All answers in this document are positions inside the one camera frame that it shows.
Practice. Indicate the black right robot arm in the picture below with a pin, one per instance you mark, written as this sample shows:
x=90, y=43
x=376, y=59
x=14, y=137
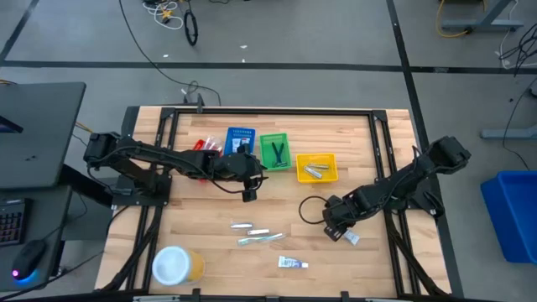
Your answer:
x=403, y=182

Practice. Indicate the white travel toothpaste tube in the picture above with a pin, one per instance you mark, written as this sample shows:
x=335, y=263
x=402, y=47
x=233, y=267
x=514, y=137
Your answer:
x=241, y=145
x=352, y=238
x=289, y=262

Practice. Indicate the black glowing computer mouse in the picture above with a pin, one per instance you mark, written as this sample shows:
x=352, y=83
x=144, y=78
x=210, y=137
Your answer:
x=29, y=258

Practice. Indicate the large blue plastic bin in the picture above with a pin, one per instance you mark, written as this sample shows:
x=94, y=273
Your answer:
x=514, y=214

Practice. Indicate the red plastic basket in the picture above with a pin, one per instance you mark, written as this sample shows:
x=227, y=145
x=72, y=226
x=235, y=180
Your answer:
x=198, y=146

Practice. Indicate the black keyboard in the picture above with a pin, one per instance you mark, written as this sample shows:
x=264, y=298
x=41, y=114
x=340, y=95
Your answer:
x=10, y=222

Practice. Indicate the black post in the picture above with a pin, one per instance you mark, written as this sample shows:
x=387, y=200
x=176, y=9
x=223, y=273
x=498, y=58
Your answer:
x=199, y=102

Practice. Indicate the yellow plastic basket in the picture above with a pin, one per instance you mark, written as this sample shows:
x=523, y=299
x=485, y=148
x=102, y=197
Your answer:
x=329, y=178

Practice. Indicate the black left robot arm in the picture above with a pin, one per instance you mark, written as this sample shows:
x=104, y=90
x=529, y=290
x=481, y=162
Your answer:
x=168, y=157

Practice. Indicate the grey table leg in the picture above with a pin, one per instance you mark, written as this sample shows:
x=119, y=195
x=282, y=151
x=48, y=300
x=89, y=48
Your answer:
x=507, y=133
x=482, y=24

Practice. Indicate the yellow plug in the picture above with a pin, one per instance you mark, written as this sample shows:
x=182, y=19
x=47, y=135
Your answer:
x=167, y=14

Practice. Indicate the black desk leg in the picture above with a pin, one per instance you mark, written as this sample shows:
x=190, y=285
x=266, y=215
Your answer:
x=84, y=184

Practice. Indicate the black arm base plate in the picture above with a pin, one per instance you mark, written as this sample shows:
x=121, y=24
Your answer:
x=142, y=199
x=386, y=203

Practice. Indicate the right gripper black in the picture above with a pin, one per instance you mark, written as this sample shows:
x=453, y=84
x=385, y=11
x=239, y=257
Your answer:
x=348, y=209

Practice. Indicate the yellow cup with white lid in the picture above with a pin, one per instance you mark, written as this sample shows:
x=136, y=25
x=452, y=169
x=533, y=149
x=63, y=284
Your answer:
x=172, y=266

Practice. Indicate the blue plastic basket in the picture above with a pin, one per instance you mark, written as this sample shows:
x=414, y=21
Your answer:
x=230, y=140

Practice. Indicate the black aluminium rig frame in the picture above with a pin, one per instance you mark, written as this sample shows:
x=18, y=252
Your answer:
x=272, y=111

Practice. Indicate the black side desk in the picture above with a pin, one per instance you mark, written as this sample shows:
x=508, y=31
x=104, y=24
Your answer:
x=42, y=134

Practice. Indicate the green plastic basket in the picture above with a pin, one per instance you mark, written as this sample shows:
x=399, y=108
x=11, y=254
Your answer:
x=266, y=147

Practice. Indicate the black panel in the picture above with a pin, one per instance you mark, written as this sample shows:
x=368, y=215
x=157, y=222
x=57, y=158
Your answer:
x=130, y=126

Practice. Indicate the dark screen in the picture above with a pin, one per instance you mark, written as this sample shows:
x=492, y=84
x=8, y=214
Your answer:
x=8, y=125

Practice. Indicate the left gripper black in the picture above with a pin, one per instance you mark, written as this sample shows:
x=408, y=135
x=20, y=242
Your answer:
x=235, y=168

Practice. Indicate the teal toothbrush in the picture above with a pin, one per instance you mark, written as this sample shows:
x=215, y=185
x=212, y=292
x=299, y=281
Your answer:
x=260, y=239

